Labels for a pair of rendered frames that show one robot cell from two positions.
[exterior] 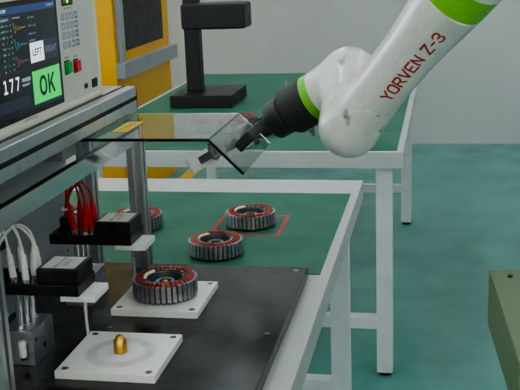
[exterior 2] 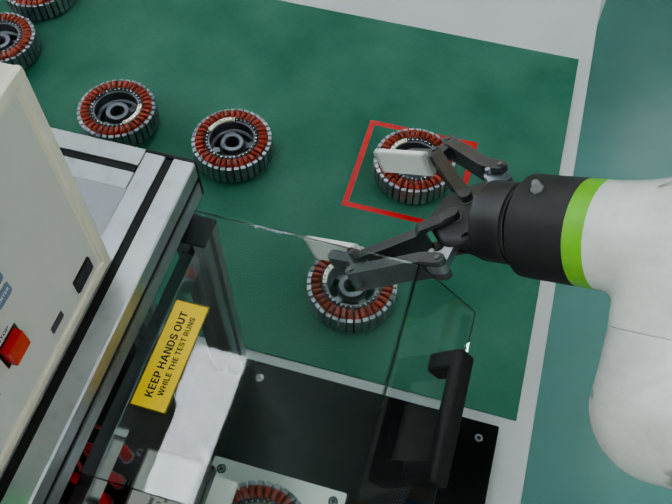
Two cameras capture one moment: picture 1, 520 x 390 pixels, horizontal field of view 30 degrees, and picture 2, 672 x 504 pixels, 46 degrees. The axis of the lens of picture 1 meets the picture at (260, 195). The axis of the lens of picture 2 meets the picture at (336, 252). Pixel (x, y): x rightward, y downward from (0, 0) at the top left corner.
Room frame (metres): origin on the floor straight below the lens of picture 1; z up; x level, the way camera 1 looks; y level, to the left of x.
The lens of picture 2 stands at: (1.39, 0.07, 1.64)
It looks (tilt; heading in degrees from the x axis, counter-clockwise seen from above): 58 degrees down; 5
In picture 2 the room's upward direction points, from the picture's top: straight up
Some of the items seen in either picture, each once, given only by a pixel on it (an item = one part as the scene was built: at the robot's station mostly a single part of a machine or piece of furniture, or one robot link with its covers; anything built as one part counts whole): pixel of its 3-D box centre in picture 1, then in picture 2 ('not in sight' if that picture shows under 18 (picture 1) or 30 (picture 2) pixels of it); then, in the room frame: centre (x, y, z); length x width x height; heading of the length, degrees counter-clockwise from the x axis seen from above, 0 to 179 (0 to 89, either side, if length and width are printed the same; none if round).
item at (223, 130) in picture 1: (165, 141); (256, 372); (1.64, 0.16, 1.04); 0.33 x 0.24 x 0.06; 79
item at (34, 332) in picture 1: (29, 338); not in sight; (1.35, 0.36, 0.80); 0.08 x 0.05 x 0.06; 169
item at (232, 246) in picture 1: (215, 244); not in sight; (1.88, 0.09, 0.77); 0.11 x 0.11 x 0.04
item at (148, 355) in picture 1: (121, 355); not in sight; (1.32, 0.22, 0.78); 0.15 x 0.15 x 0.01; 79
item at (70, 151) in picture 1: (56, 145); not in sight; (1.59, 0.34, 1.05); 0.06 x 0.04 x 0.04; 169
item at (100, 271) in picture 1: (86, 283); not in sight; (1.59, 0.31, 0.80); 0.08 x 0.05 x 0.06; 169
